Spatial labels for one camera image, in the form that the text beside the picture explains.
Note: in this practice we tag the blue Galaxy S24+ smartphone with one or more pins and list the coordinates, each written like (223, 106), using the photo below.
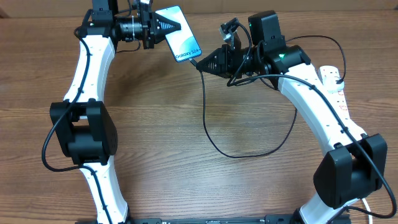
(182, 43)

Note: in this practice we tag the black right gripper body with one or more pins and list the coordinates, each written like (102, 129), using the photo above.
(244, 63)

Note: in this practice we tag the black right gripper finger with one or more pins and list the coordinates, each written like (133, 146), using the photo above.
(216, 65)
(222, 51)

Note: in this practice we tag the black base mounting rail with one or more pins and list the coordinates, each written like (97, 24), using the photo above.
(214, 220)

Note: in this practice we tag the white charger plug adapter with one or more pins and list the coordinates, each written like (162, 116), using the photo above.
(332, 84)

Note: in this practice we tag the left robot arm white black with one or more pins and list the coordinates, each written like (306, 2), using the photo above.
(81, 122)

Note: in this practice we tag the white power strip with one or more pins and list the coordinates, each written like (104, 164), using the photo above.
(337, 99)

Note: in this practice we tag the brown cardboard panel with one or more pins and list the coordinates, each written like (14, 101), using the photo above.
(72, 8)

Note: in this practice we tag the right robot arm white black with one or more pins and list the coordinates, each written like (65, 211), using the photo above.
(353, 162)

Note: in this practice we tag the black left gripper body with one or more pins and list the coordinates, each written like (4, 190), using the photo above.
(147, 27)

